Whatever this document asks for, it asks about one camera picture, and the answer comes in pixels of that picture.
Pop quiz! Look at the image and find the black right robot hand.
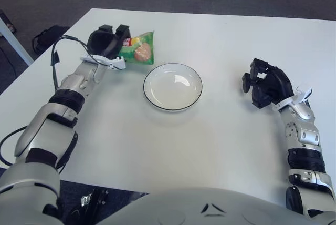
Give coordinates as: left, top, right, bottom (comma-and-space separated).
241, 58, 295, 109

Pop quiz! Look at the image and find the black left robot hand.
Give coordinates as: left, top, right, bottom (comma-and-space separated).
87, 24, 132, 59

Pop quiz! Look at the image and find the green potato chips bag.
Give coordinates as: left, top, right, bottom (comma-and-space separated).
118, 30, 155, 65

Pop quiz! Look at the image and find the white plate with black rim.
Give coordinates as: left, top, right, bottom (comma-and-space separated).
143, 63, 203, 112

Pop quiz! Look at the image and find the black bag on floor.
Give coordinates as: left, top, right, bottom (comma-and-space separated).
31, 25, 70, 54

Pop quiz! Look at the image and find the white table leg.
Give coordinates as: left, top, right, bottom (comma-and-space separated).
0, 16, 34, 66

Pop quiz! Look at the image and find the grey robot torso shell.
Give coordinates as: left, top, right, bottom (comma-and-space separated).
97, 187, 326, 225

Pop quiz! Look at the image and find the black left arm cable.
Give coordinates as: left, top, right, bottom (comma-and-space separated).
0, 35, 116, 167

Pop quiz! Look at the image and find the black stand frame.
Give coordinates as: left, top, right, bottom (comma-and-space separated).
65, 187, 110, 225

